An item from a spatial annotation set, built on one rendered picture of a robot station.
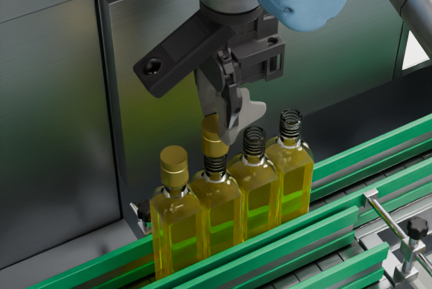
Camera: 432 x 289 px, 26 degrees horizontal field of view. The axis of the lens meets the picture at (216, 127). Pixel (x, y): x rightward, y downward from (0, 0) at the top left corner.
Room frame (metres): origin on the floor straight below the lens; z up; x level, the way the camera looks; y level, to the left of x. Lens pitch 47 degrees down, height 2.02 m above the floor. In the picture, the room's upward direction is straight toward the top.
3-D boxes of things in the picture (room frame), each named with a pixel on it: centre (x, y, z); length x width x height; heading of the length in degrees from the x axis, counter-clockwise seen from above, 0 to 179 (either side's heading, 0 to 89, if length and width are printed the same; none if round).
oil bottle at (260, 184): (0.82, -0.05, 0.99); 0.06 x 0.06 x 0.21; 28
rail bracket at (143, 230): (0.83, 0.11, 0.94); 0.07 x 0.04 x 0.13; 29
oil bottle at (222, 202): (0.79, 0.00, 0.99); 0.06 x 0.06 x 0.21; 28
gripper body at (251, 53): (0.81, -0.02, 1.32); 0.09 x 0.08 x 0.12; 118
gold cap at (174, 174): (0.77, 0.05, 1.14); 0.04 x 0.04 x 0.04
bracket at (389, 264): (0.81, -0.25, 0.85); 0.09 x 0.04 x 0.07; 29
